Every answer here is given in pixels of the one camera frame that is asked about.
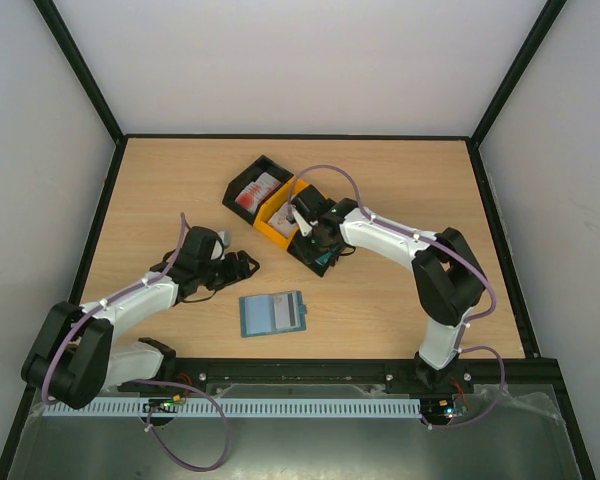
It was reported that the black bin with teal cards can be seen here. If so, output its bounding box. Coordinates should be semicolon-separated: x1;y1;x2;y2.
287;233;343;277

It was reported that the red patterned card stack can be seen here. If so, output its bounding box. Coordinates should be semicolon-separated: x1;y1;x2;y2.
235;173;281;214

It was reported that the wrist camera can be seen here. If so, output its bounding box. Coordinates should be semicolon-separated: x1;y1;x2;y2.
217;230;231;248
290;206;313;237

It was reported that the blue card holder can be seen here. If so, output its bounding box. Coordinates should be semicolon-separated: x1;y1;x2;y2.
239;290;307;338

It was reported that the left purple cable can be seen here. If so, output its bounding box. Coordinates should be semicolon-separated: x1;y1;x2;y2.
40;212;230;473

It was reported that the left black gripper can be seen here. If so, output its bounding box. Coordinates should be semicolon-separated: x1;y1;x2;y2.
198;250;260;291

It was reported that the black enclosure frame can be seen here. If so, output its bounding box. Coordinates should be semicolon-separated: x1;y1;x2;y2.
0;0;597;480

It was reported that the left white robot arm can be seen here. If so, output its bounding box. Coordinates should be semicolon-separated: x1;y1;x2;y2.
21;226;260;409

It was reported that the black bin with red cards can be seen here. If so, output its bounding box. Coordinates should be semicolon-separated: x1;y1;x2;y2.
222;155;293;225

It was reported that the yellow bin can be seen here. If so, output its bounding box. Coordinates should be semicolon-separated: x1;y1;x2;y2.
253;180;299;250

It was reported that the white vip card stack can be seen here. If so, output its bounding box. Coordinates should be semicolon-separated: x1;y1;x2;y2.
267;204;297;238

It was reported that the teal card stack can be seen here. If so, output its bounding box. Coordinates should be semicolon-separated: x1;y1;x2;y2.
314;252;334;266

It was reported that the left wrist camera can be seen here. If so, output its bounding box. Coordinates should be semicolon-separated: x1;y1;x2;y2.
217;230;231;248

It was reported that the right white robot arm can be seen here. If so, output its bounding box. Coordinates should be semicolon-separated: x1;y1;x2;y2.
287;185;495;392

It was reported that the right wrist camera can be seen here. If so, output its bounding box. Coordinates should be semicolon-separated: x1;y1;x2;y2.
290;206;313;237

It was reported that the light blue slotted cable duct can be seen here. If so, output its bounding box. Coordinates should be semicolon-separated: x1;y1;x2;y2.
42;397;421;419

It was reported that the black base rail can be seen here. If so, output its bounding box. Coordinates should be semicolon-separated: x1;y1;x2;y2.
117;357;561;396

